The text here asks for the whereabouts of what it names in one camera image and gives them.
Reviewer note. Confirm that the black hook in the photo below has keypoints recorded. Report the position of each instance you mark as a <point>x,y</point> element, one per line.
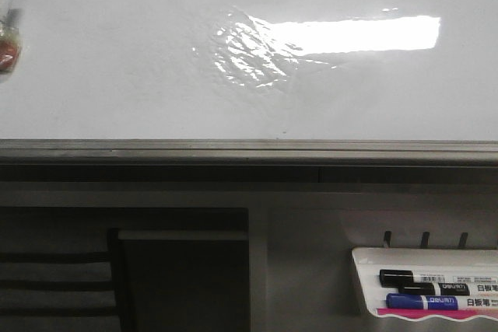
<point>387,239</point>
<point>424,243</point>

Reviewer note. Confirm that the black-capped marker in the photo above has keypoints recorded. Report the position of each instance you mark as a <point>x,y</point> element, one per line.
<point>454,289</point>
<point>391,277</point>

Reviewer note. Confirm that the black slatted chair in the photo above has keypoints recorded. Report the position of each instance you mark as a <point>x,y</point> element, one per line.
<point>117,284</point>

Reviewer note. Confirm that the middle black hook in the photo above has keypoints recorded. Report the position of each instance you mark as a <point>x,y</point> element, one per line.
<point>424,243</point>

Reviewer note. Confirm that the grey whiteboard ledge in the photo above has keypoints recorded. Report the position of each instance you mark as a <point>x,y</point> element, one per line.
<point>261,161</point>

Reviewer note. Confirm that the white marker with tape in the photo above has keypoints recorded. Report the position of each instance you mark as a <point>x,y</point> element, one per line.
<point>10,41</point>

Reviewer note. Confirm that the white plastic marker tray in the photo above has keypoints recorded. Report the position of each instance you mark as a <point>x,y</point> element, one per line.
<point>372,295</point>

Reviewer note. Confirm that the lower black-capped marker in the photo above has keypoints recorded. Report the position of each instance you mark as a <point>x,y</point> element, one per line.
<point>454,289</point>

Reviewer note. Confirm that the white whiteboard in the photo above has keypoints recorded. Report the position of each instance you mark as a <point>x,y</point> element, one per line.
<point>254,69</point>

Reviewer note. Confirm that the upper black-capped marker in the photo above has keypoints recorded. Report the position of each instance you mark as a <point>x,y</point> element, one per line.
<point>391,277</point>

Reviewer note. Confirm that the left black hook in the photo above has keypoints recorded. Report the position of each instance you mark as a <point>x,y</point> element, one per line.
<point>387,239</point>

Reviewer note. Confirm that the blue-capped marker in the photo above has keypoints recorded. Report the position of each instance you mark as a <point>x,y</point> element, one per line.
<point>440,302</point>

